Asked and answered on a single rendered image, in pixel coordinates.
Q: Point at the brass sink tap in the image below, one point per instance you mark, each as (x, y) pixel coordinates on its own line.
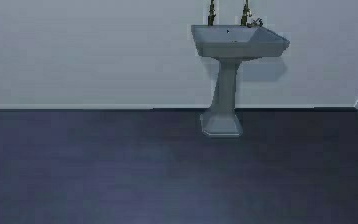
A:
(212, 15)
(245, 15)

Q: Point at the grey pedestal sink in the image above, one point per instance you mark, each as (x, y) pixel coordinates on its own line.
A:
(227, 83)

